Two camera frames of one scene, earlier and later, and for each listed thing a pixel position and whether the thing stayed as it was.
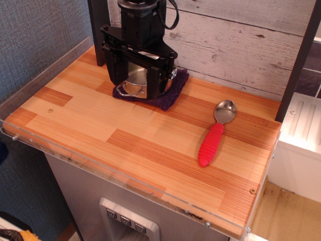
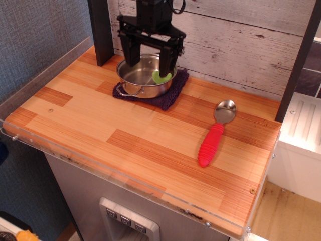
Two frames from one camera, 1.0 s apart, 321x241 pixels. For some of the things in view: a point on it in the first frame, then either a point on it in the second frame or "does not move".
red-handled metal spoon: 224,110 does not move
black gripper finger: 157,82 to 169,54
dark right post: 298,63 does not move
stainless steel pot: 136,84 does not move
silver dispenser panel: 121,224 does not move
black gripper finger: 118,67 to 131,46
